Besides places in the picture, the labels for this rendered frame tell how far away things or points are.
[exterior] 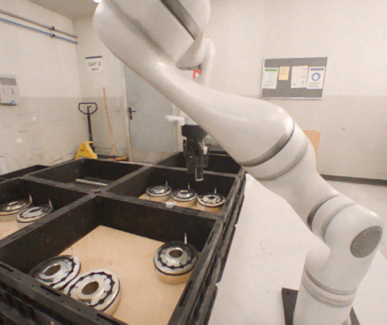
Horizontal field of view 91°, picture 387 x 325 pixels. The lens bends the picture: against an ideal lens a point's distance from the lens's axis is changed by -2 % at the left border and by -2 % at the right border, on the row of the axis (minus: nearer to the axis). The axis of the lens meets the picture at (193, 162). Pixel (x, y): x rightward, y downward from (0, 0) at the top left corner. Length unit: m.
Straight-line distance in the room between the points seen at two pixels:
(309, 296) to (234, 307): 0.20
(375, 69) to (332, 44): 0.68
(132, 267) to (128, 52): 0.45
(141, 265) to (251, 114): 0.43
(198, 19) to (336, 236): 0.35
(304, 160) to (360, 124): 3.53
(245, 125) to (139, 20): 0.14
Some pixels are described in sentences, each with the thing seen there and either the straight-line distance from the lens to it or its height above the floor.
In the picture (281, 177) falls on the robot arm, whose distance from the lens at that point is 0.27.
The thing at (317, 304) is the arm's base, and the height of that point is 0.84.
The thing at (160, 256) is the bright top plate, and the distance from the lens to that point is 0.51.
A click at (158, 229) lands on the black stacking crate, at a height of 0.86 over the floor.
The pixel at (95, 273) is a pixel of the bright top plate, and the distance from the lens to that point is 0.51.
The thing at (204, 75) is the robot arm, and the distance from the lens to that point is 0.52.
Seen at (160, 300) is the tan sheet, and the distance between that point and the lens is 0.47.
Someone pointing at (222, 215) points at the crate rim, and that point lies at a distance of 0.51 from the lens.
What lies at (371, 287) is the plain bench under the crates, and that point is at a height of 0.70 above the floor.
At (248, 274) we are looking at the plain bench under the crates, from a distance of 0.70.
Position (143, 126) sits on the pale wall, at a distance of 4.04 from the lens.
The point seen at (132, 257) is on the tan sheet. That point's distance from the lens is 0.56.
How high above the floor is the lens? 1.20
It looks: 17 degrees down
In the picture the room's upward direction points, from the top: straight up
